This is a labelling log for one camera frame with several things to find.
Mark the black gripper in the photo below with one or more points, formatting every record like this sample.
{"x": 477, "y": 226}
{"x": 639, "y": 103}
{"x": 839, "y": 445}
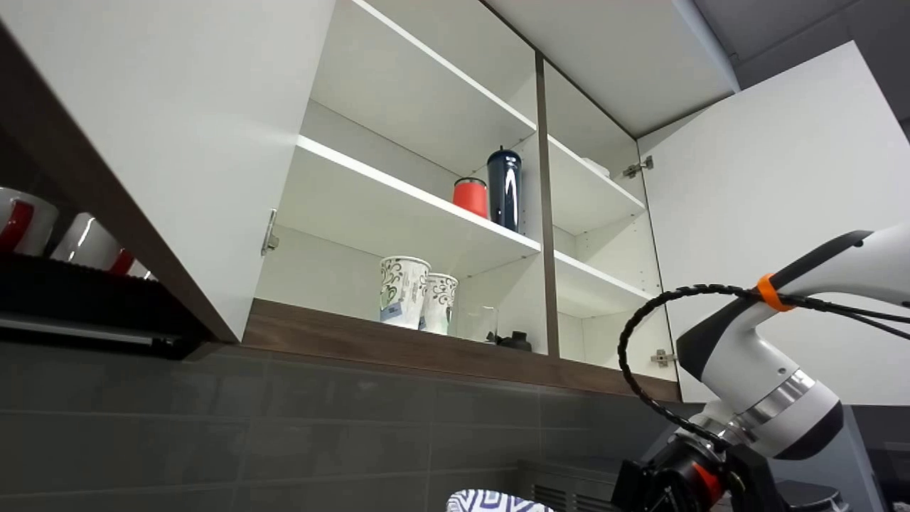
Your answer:
{"x": 683, "y": 478}

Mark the blue patterned paper plate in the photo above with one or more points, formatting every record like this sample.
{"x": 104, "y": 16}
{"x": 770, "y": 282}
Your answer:
{"x": 498, "y": 501}

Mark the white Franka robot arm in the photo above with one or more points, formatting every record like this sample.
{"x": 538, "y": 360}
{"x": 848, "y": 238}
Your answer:
{"x": 757, "y": 370}

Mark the metal cabinet hinge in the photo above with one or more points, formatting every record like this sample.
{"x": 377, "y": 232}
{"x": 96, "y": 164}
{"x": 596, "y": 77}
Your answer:
{"x": 660, "y": 360}
{"x": 272, "y": 235}
{"x": 639, "y": 170}

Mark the white cabinet door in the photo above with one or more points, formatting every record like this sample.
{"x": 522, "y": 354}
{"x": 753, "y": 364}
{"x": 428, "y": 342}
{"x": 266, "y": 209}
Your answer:
{"x": 188, "y": 114}
{"x": 785, "y": 172}

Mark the small black object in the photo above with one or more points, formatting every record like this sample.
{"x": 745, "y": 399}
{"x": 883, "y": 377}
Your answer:
{"x": 511, "y": 340}

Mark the floral paper cup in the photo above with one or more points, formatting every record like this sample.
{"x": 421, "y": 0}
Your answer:
{"x": 403, "y": 292}
{"x": 440, "y": 303}

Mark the dark blue tumbler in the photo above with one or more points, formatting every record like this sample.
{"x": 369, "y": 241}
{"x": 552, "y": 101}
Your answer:
{"x": 505, "y": 188}

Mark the red cup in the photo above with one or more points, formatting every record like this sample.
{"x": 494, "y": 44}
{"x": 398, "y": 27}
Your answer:
{"x": 471, "y": 198}

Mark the white mug red stripe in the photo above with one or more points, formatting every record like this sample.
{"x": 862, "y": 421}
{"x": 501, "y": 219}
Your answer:
{"x": 90, "y": 243}
{"x": 23, "y": 219}

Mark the white wall cabinet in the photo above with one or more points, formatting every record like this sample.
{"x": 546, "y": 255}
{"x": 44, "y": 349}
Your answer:
{"x": 398, "y": 199}

